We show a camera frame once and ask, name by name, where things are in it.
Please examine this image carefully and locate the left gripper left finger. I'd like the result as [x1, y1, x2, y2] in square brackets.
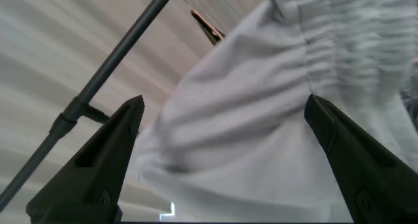
[25, 95, 146, 223]

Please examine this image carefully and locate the white curtain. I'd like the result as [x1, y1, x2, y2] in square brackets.
[0, 0, 272, 223]

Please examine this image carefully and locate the black clothes rack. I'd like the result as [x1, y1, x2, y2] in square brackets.
[0, 0, 177, 214]

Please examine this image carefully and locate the pink clothes hanger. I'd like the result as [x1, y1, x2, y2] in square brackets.
[190, 8, 226, 47]

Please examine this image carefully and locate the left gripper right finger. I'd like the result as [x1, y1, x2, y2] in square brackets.
[303, 93, 418, 223]

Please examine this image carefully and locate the pale grey garment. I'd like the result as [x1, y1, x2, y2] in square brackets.
[135, 0, 418, 223]

